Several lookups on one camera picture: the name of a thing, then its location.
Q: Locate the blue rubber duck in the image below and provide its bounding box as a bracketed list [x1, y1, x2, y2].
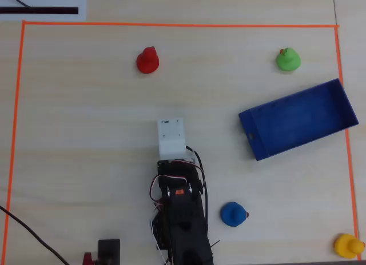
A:
[220, 202, 250, 227]

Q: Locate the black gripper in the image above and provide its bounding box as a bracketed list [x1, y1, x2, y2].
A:
[157, 159, 201, 180]

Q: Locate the white camera housing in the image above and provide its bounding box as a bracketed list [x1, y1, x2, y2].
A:
[157, 117, 197, 163]

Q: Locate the black bar strip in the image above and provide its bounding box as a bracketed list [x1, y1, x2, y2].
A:
[0, 7, 79, 15]

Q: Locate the black camera cable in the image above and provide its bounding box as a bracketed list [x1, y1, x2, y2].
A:
[185, 146, 210, 228]

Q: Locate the black clamp plate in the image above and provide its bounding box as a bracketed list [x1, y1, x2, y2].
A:
[98, 239, 121, 265]

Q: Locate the orange tape strip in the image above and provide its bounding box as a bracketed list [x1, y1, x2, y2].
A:
[22, 20, 340, 29]
[2, 21, 26, 265]
[334, 26, 361, 262]

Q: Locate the blue plastic box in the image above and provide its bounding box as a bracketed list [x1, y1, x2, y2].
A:
[238, 78, 359, 162]

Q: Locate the green rubber duck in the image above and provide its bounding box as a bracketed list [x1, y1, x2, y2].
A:
[276, 47, 301, 73]

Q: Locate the red rubber duck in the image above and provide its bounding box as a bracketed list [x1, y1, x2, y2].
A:
[136, 46, 160, 74]

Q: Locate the yellow rubber duck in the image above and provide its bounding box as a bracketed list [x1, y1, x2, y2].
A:
[334, 233, 366, 259]

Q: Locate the white red servo wire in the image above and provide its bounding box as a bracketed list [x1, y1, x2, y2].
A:
[150, 210, 169, 265]
[150, 175, 189, 208]

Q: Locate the thick black cable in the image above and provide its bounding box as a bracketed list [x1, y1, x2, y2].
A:
[0, 205, 70, 265]

